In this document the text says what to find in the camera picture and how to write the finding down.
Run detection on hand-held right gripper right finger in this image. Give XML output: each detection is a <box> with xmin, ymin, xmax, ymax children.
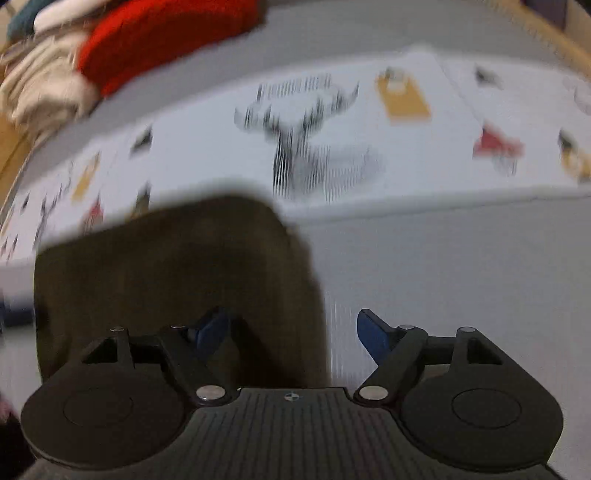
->
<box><xmin>353</xmin><ymin>308</ymin><xmax>505</xmax><ymax>408</ymax></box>

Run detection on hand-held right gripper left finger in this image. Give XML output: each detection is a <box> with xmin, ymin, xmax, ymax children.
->
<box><xmin>81</xmin><ymin>308</ymin><xmax>237</xmax><ymax>408</ymax></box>

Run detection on olive green pants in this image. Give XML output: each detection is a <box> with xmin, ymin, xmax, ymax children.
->
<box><xmin>33</xmin><ymin>196</ymin><xmax>331</xmax><ymax>389</ymax></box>

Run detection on light grey bed sheet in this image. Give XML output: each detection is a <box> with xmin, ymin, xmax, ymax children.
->
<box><xmin>0</xmin><ymin>0</ymin><xmax>591</xmax><ymax>480</ymax></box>

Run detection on white printed blanket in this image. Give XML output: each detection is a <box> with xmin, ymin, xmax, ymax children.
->
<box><xmin>0</xmin><ymin>46</ymin><xmax>591</xmax><ymax>265</ymax></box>

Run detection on beige folded cloth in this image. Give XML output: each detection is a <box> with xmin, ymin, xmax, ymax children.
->
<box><xmin>0</xmin><ymin>36</ymin><xmax>101</xmax><ymax>139</ymax></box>

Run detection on red folded cloth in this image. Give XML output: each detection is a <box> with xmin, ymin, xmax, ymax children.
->
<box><xmin>76</xmin><ymin>0</ymin><xmax>267</xmax><ymax>97</ymax></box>

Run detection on teal folded cloth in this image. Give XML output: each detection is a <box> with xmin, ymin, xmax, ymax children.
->
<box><xmin>6</xmin><ymin>0</ymin><xmax>62</xmax><ymax>40</ymax></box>

